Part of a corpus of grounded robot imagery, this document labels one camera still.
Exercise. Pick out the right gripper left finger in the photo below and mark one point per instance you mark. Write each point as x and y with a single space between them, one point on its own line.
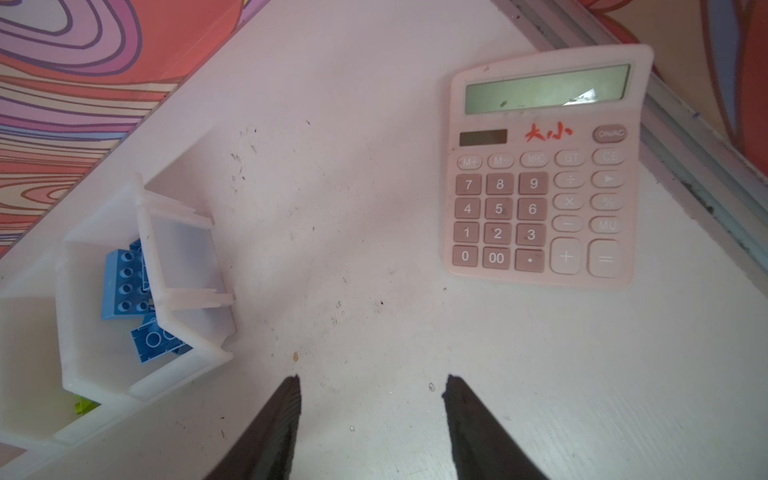
266 448

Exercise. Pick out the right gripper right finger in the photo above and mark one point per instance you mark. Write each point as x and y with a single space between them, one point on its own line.
481 447

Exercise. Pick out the blue lego brick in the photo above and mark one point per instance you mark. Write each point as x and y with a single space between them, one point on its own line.
136 248
122 297
152 342

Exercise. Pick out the green lego brick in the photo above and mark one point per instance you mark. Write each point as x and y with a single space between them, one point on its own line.
84 405

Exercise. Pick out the white three-compartment bin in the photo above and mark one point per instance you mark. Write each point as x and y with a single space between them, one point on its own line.
54 344

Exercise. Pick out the white pink calculator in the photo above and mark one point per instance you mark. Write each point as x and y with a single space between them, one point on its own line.
542 168

